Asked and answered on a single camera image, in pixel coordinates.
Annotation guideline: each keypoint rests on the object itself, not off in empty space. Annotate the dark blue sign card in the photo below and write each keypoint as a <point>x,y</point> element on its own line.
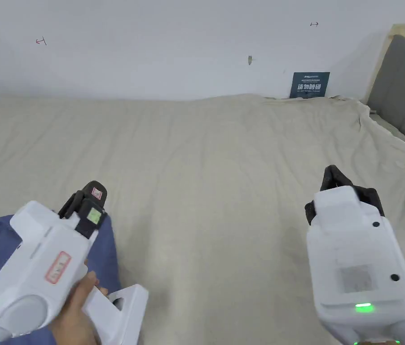
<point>309,84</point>

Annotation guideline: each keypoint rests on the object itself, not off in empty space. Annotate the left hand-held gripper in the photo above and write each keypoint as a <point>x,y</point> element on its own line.
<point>41,258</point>

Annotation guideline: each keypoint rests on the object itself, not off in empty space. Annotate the person's left hand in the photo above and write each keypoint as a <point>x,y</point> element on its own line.
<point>78,309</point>

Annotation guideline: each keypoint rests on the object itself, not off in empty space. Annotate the blue garment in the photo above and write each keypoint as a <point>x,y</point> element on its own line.
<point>108,251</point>

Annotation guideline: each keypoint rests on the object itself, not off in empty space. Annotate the bed with beige sheet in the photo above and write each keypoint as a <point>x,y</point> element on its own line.
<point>202,151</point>

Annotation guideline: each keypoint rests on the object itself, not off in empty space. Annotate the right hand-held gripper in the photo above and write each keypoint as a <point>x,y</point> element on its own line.
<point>360,269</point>

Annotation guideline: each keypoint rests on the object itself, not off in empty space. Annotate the grey padded headboard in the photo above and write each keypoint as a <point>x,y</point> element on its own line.
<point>403,86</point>

